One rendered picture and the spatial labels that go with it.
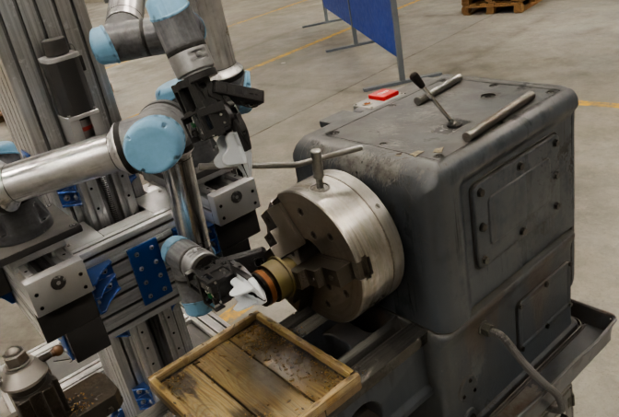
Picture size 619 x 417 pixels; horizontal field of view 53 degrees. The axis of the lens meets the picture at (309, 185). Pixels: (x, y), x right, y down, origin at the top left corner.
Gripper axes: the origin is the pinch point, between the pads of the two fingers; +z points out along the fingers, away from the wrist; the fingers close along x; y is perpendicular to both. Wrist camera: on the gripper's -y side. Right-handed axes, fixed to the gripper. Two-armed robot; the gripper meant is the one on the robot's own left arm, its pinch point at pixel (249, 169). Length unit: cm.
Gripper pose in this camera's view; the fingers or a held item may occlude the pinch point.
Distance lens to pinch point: 119.1
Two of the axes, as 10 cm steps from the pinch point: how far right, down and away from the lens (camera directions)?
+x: 5.5, -1.1, -8.3
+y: -7.4, 3.9, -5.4
